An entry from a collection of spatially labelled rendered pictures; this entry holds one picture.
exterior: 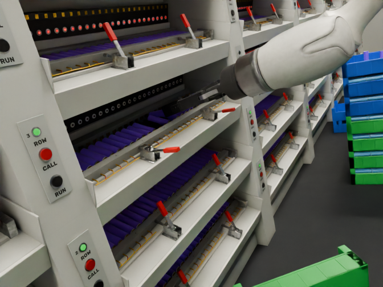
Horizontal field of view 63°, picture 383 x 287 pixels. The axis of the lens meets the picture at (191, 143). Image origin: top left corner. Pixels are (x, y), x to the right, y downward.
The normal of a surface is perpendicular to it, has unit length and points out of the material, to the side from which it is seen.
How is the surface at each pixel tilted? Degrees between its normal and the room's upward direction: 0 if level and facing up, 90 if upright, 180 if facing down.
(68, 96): 107
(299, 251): 0
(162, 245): 17
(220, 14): 90
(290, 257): 0
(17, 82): 90
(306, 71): 121
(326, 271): 0
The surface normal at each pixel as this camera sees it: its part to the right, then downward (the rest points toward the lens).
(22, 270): 0.86, 0.25
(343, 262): -0.22, -0.93
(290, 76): -0.30, 0.76
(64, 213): 0.82, -0.02
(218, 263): 0.02, -0.89
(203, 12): -0.52, 0.38
